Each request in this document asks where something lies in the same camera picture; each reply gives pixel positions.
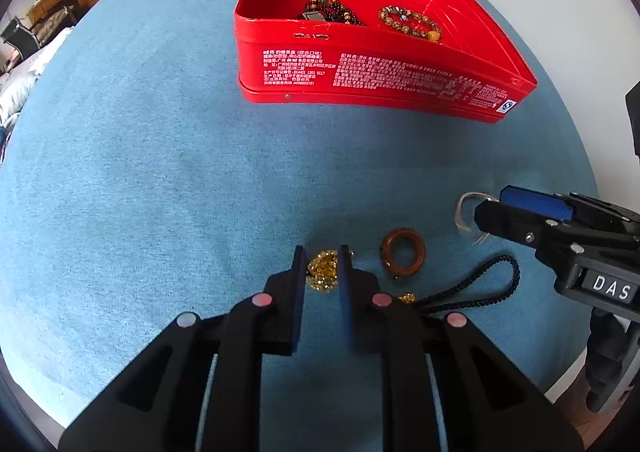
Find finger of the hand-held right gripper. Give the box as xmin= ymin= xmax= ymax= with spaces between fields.
xmin=474 ymin=200 xmax=596 ymax=260
xmin=500 ymin=185 xmax=640 ymax=235

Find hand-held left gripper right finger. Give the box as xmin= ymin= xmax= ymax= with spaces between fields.
xmin=339 ymin=244 xmax=586 ymax=452

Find clear thin bangle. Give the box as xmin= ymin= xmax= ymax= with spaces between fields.
xmin=454 ymin=191 xmax=494 ymax=246

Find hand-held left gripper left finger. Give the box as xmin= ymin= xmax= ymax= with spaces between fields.
xmin=57 ymin=245 xmax=308 ymax=452

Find brown wooden bead bracelet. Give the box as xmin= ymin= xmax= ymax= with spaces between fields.
xmin=378 ymin=4 xmax=444 ymax=43

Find person's right hand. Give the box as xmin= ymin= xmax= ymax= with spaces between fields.
xmin=586 ymin=307 xmax=640 ymax=414

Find black braided lanyard gold charm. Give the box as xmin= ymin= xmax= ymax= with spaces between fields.
xmin=397 ymin=254 xmax=521 ymax=319

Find red tin box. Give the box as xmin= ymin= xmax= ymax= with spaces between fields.
xmin=234 ymin=0 xmax=539 ymax=124

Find black office chair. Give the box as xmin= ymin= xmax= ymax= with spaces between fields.
xmin=0 ymin=16 xmax=42 ymax=59

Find blue table cloth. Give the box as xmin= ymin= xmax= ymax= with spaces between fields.
xmin=0 ymin=0 xmax=601 ymax=425

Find pile of bedding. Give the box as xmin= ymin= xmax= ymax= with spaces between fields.
xmin=0 ymin=27 xmax=76 ymax=134

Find brown stone ring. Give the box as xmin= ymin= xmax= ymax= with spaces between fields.
xmin=380 ymin=228 xmax=427 ymax=279

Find gold pendant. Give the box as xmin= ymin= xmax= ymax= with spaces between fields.
xmin=306 ymin=248 xmax=357 ymax=293

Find dark bead necklace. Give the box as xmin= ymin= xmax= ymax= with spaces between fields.
xmin=320 ymin=1 xmax=369 ymax=28

